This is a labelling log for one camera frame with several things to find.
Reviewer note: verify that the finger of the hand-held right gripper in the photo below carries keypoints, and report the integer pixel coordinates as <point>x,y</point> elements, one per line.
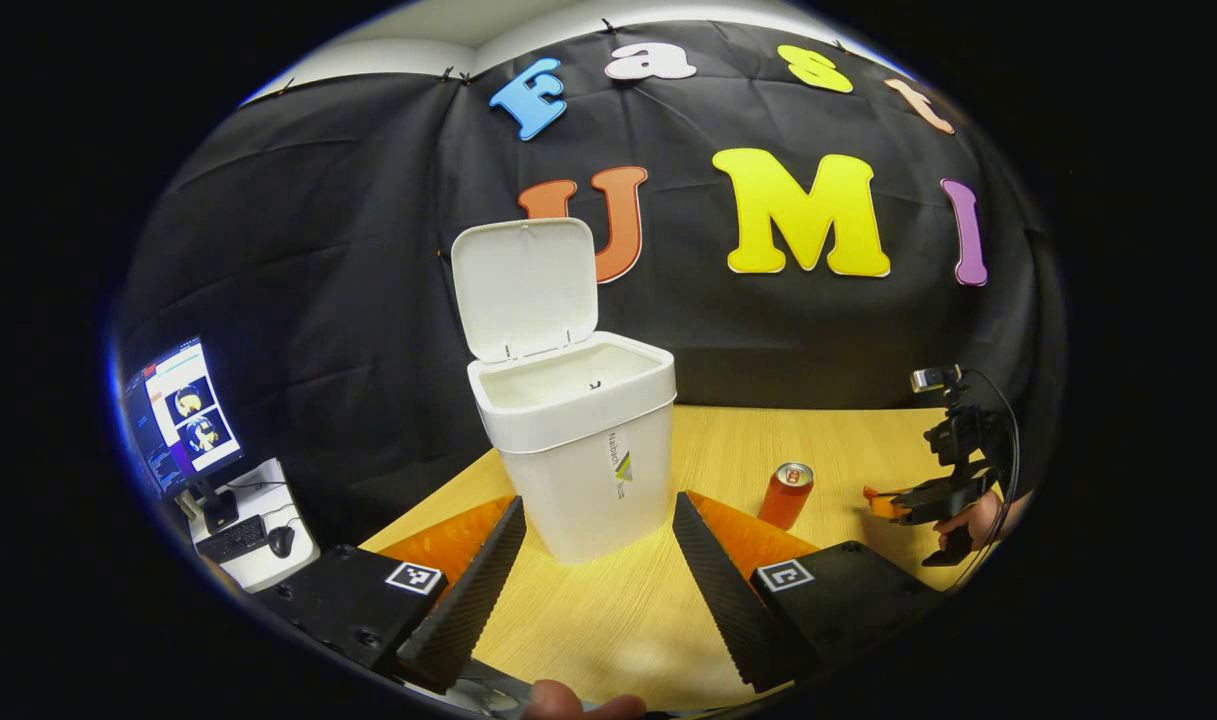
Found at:
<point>943,500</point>

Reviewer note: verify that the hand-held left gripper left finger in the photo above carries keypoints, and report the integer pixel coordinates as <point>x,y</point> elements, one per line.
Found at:
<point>473,600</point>

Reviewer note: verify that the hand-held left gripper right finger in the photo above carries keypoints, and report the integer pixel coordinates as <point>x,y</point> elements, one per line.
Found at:
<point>733,610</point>

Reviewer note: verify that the orange pop can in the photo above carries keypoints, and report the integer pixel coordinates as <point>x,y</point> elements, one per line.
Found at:
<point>783,500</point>

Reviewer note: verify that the white desktop garbage bin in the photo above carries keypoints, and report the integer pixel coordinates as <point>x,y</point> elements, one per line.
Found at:
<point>568,480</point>

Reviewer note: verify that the wooden desktop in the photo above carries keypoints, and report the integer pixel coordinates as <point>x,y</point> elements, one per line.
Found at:
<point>728,450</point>

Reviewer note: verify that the white side table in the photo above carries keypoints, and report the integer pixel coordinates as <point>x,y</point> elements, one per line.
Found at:
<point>288,572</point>

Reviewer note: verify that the black computer mouse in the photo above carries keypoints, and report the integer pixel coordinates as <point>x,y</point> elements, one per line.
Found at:
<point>281,542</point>

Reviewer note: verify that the black keyboard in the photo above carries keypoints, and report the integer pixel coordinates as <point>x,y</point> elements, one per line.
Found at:
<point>233,540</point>

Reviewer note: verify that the computer monitor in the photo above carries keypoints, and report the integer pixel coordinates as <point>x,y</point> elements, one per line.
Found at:
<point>183,420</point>

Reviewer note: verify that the black backdrop cloth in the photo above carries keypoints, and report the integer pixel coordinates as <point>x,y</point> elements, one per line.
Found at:
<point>348,250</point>

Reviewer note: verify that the row of black cloth clips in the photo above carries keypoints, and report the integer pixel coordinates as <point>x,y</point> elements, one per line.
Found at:
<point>608,25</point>

